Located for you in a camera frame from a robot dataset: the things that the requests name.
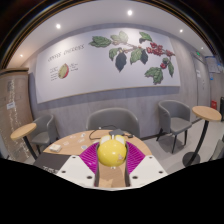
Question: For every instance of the small white card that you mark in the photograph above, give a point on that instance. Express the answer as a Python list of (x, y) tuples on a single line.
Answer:
[(81, 140), (84, 147), (66, 143)]

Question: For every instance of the coffee plant wall mural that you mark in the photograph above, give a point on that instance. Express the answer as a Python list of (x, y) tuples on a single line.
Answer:
[(96, 66)]

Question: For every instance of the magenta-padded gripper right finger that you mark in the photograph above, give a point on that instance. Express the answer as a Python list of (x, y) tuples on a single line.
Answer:
[(148, 168)]

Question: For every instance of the grey door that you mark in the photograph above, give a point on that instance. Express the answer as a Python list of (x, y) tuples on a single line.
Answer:
[(201, 86)]

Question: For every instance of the yellow computer mouse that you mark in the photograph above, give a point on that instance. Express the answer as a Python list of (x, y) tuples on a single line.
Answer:
[(111, 153)]

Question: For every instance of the round wooden side table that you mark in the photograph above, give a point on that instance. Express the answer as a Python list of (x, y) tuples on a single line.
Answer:
[(22, 130), (207, 113)]

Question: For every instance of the grey upholstered armchair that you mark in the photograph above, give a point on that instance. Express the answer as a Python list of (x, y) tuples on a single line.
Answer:
[(113, 118), (45, 130), (176, 116)]

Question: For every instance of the red wall box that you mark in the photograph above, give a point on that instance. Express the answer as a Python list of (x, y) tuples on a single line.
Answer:
[(213, 104)]

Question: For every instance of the black box device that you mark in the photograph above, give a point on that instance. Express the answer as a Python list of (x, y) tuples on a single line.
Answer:
[(116, 132)]

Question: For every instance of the small white box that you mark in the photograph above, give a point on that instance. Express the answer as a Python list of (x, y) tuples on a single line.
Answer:
[(55, 148)]

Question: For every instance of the white paper notice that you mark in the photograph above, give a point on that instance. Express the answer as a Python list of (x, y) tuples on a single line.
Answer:
[(11, 105)]

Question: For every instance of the ceiling spot lights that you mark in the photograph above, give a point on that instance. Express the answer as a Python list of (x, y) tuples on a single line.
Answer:
[(129, 12)]

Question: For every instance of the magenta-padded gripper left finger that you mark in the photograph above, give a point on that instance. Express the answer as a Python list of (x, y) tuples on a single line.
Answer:
[(75, 168)]

